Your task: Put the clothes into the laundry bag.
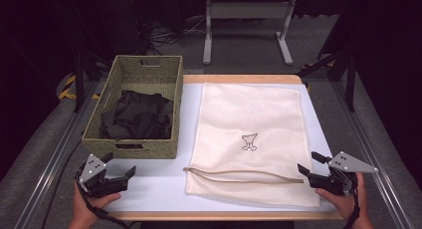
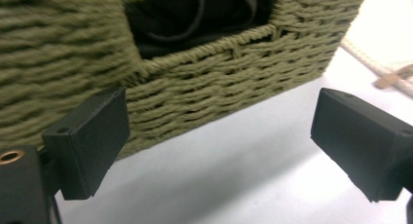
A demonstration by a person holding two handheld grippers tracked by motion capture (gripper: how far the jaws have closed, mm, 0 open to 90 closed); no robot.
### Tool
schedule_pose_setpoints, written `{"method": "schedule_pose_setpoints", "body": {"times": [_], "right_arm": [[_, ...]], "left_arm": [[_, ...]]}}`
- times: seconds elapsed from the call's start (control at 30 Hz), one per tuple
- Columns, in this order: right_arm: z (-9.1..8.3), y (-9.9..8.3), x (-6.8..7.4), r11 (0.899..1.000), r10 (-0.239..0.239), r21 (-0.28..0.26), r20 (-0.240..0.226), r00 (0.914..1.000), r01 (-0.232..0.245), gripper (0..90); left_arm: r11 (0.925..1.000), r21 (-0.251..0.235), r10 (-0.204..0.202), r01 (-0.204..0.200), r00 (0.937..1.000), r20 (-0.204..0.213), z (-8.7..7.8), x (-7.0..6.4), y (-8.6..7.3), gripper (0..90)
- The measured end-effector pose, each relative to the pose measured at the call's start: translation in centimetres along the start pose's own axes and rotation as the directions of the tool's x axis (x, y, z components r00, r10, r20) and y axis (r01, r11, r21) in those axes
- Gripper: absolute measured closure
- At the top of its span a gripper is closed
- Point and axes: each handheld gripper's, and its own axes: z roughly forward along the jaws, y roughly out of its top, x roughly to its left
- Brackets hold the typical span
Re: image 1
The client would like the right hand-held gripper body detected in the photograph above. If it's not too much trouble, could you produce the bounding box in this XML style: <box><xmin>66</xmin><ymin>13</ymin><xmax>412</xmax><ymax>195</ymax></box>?
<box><xmin>309</xmin><ymin>150</ymin><xmax>379</xmax><ymax>196</ymax></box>

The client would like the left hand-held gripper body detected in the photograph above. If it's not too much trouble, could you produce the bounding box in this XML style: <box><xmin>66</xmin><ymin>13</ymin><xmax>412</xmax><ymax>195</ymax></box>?
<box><xmin>76</xmin><ymin>152</ymin><xmax>129</xmax><ymax>199</ymax></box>

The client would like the black clothing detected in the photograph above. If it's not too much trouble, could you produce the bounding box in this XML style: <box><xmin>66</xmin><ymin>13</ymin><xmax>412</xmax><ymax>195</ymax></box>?
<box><xmin>99</xmin><ymin>89</ymin><xmax>175</xmax><ymax>140</ymax></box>

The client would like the white mesh laundry bag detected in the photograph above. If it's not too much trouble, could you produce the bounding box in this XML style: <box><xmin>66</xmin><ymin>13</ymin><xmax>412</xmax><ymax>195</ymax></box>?
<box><xmin>183</xmin><ymin>82</ymin><xmax>321</xmax><ymax>209</ymax></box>

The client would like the green woven basket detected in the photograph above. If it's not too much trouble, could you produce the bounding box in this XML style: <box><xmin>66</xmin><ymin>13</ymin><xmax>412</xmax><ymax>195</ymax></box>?
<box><xmin>81</xmin><ymin>54</ymin><xmax>184</xmax><ymax>160</ymax></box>

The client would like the person's left hand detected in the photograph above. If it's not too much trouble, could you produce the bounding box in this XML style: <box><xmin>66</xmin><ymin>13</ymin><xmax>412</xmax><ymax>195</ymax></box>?
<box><xmin>70</xmin><ymin>183</ymin><xmax>122</xmax><ymax>224</ymax></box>

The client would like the person's right hand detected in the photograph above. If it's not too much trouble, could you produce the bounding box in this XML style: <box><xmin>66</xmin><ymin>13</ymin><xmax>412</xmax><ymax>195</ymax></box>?
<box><xmin>315</xmin><ymin>171</ymin><xmax>370</xmax><ymax>224</ymax></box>

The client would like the white table mat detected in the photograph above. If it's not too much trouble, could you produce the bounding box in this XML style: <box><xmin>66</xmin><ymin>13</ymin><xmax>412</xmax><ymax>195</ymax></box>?
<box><xmin>99</xmin><ymin>82</ymin><xmax>337</xmax><ymax>213</ymax></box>

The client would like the black metal stand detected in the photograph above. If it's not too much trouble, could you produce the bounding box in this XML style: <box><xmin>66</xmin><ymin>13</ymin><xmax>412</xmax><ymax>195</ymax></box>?
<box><xmin>298</xmin><ymin>49</ymin><xmax>358</xmax><ymax>114</ymax></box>

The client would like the yellow black hazard tape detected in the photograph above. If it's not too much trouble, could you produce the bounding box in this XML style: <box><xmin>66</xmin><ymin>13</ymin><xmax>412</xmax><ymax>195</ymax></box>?
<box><xmin>299</xmin><ymin>60</ymin><xmax>335</xmax><ymax>94</ymax></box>
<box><xmin>58</xmin><ymin>74</ymin><xmax>102</xmax><ymax>101</ymax></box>

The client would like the white metal stand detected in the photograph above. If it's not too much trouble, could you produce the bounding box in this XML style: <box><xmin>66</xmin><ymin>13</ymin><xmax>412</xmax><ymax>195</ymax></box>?
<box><xmin>202</xmin><ymin>0</ymin><xmax>298</xmax><ymax>67</ymax></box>

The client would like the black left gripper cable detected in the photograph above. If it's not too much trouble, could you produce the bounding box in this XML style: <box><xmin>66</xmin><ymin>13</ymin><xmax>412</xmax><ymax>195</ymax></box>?
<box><xmin>75</xmin><ymin>172</ymin><xmax>131</xmax><ymax>229</ymax></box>

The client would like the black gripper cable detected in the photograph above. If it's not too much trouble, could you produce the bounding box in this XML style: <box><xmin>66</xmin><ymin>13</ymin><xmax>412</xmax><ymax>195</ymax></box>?
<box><xmin>342</xmin><ymin>180</ymin><xmax>363</xmax><ymax>229</ymax></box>
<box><xmin>75</xmin><ymin>172</ymin><xmax>131</xmax><ymax>229</ymax></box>

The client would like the aluminium floor rail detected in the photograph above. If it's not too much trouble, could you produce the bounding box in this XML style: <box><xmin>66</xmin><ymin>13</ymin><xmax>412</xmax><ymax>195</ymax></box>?
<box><xmin>330</xmin><ymin>80</ymin><xmax>416</xmax><ymax>229</ymax></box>
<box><xmin>12</xmin><ymin>80</ymin><xmax>103</xmax><ymax>229</ymax></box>

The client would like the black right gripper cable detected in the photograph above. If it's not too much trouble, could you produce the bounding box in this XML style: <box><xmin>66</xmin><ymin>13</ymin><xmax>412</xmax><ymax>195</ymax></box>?
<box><xmin>342</xmin><ymin>180</ymin><xmax>363</xmax><ymax>229</ymax></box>

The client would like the bundle of floor cables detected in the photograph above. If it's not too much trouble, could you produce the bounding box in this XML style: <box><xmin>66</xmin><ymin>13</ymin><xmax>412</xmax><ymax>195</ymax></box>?
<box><xmin>147</xmin><ymin>15</ymin><xmax>208</xmax><ymax>48</ymax></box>

